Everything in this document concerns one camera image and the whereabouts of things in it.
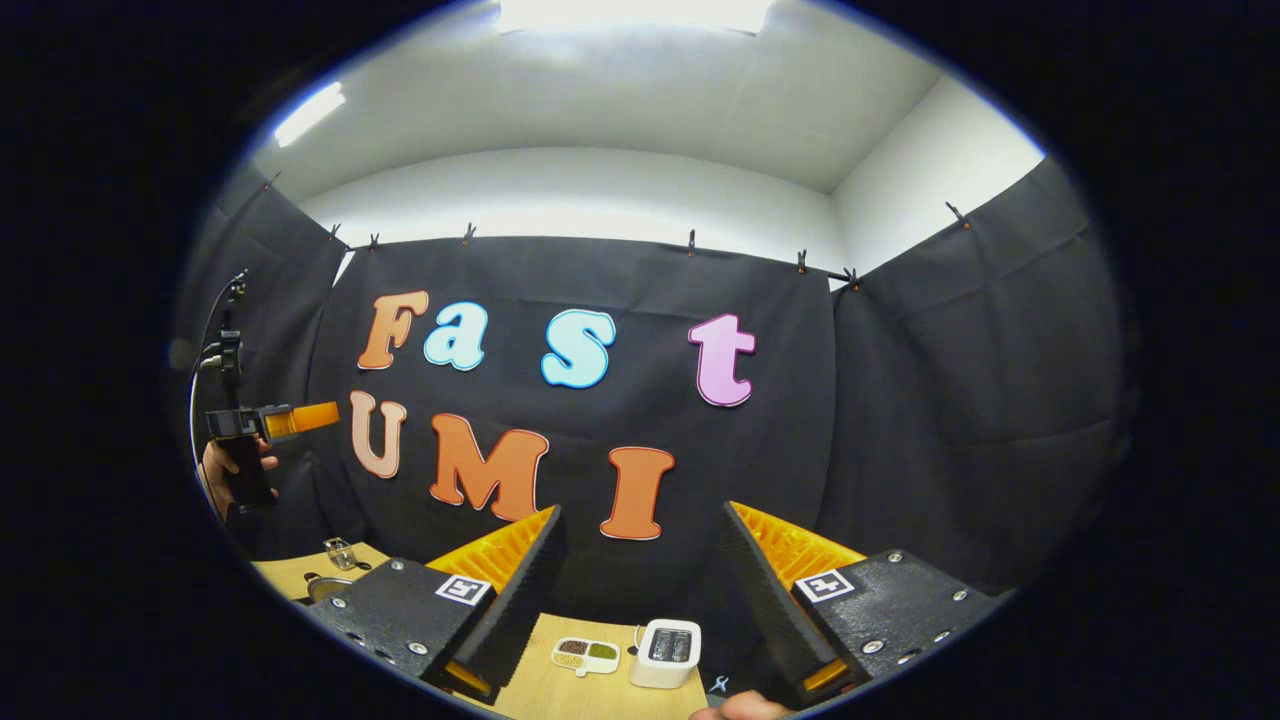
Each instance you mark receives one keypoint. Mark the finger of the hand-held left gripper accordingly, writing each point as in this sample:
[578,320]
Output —
[305,418]

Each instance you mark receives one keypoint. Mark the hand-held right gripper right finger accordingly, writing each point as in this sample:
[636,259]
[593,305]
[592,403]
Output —
[775,600]

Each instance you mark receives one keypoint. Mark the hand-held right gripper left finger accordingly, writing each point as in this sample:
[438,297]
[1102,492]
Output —
[520,600]

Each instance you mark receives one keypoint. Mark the white divided bean plate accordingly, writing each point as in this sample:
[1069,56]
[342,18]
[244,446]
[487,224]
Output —
[585,655]

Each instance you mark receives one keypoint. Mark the small blue clip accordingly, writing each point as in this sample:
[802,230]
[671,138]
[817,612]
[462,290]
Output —
[718,685]

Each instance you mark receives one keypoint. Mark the white toaster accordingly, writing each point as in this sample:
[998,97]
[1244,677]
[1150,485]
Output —
[662,672]

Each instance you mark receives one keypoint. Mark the ceiling light panel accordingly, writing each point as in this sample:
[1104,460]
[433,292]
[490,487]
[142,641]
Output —
[635,15]
[310,113]

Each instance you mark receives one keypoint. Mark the row of black cloth clips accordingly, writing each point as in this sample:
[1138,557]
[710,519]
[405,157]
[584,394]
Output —
[690,243]

